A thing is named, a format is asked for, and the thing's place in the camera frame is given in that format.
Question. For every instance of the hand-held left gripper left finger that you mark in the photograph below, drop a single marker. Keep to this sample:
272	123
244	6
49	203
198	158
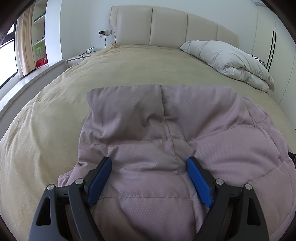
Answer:
99	183

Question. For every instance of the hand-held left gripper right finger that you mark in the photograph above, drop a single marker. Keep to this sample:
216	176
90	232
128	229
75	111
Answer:
200	183

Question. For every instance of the mauve puffer coat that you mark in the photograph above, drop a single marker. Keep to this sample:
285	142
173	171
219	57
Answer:
148	129

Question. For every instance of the white window sill bench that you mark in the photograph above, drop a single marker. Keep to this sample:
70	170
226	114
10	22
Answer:
32	78

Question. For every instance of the white nightstand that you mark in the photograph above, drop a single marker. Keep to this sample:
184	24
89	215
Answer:
76	60

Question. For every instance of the beige bed cover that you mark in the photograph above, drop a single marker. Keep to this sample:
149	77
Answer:
138	64

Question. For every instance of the folded white duvet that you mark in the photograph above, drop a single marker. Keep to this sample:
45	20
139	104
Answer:
226	60

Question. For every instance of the small white device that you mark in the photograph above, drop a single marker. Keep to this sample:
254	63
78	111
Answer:
92	50

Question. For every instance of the red box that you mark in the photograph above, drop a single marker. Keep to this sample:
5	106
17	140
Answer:
41	63

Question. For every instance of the zebra print pillow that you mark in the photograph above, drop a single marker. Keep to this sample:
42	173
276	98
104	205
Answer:
260	60

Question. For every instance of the green plastic tray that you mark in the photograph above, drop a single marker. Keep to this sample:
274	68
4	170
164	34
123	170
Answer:
38	48

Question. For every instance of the dark framed window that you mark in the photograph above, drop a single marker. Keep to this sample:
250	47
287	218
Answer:
8	62

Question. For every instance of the beige curtain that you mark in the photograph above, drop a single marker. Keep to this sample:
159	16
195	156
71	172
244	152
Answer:
24	44

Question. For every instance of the beige upholstered headboard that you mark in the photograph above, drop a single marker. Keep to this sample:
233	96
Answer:
168	27

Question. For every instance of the white built-in shelf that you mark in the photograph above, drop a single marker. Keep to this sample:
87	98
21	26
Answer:
40	27

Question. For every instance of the white wardrobe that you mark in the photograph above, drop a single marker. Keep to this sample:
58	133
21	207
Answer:
263	25

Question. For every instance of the wall power socket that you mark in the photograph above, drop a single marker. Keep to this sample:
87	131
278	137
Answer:
105	32

